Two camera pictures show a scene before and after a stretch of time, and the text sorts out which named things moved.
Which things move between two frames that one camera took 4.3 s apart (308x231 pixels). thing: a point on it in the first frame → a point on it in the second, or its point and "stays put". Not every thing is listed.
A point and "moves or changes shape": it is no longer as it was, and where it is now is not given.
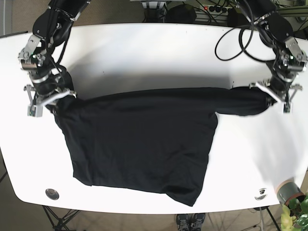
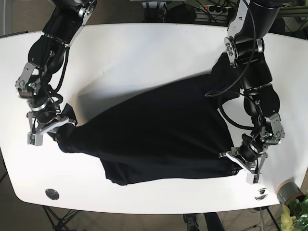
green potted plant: [294, 216] stays put
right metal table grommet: [262, 194] stays put
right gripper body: [288, 62] → [250, 153]
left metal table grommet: [52, 194] stays put
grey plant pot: [288, 190] stays put
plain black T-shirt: [159, 141] moves or changes shape
